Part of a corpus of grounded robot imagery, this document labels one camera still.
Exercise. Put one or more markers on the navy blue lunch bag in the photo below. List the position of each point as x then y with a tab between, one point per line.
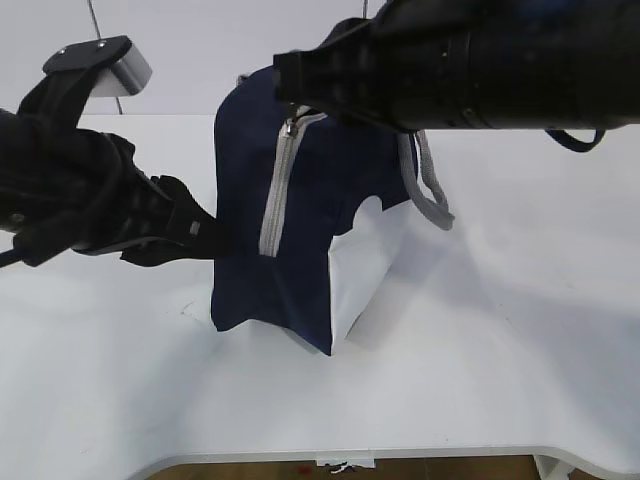
317	209

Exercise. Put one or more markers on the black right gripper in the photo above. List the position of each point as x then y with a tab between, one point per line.
341	77

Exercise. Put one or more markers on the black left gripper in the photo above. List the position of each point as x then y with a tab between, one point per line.
83	192

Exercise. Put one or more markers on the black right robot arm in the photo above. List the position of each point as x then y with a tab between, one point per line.
547	65

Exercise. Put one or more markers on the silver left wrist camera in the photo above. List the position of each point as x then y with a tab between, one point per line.
120	68

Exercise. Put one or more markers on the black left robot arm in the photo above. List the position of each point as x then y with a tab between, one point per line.
52	109

